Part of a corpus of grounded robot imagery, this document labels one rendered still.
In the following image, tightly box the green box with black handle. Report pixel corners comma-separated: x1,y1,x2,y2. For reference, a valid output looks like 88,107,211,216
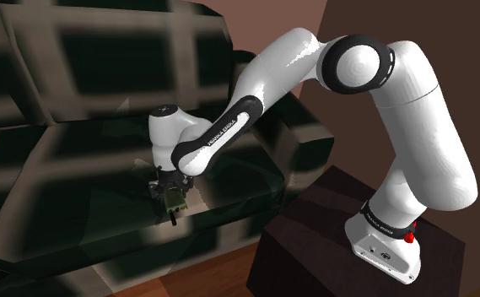
163,188,189,227

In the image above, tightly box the dark green checked sofa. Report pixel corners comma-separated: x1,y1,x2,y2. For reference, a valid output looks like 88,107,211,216
0,0,335,297

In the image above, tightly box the dark brown robot stand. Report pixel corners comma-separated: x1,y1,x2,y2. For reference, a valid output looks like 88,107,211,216
245,165,467,297

